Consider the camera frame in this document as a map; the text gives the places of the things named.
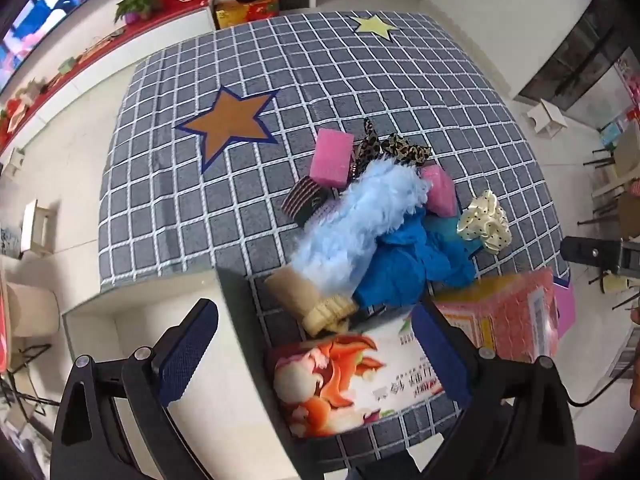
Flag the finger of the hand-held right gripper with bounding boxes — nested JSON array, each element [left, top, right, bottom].
[[560, 236, 640, 277]]

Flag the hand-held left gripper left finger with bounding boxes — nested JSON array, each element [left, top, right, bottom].
[[50, 298, 221, 480]]

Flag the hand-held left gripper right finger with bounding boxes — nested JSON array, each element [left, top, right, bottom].
[[410, 301, 582, 480]]

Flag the white storage box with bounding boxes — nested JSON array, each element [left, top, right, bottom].
[[61, 266, 351, 480]]

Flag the light blue fluffy cloth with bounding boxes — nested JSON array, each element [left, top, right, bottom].
[[290, 157, 433, 296]]

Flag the pale pink sponge block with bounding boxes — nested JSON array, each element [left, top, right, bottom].
[[419, 165, 458, 218]]

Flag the purple brown striped knit sock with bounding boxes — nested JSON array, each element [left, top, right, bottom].
[[281, 178, 346, 226]]

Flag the leopard print bow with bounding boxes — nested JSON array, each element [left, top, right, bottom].
[[347, 117, 433, 183]]

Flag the magenta pink sponge block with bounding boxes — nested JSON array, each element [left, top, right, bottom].
[[309, 129, 355, 188]]

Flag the pink carton box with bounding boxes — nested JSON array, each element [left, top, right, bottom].
[[432, 267, 563, 363]]

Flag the fox print tissue pack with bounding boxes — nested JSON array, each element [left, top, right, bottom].
[[265, 317, 451, 438]]

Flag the cream polka dot scrunchie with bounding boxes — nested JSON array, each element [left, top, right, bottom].
[[456, 191, 512, 255]]

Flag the beige sock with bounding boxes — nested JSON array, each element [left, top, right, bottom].
[[263, 266, 358, 337]]

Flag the grey checked star blanket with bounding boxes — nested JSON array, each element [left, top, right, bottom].
[[97, 10, 576, 467]]

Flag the small white stool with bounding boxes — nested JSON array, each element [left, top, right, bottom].
[[0, 146, 27, 177], [525, 99, 569, 139]]

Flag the black folding chair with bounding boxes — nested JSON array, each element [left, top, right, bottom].
[[0, 342, 52, 377]]

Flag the red round table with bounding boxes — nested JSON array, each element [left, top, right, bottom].
[[0, 270, 11, 372]]

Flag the person's maroon clothing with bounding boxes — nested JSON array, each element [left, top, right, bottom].
[[577, 442, 640, 480]]

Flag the white cabinet with red top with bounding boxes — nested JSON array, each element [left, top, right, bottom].
[[0, 5, 217, 161]]

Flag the yellow carton box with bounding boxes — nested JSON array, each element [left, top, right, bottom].
[[215, 0, 280, 29]]

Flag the potted flower plant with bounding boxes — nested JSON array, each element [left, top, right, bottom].
[[115, 0, 162, 24]]

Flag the black cable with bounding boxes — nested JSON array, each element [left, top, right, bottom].
[[567, 370, 621, 408]]

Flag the white table pedestal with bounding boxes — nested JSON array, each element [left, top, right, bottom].
[[5, 282, 61, 339]]

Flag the wall television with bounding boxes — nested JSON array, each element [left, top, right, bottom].
[[0, 0, 128, 92]]

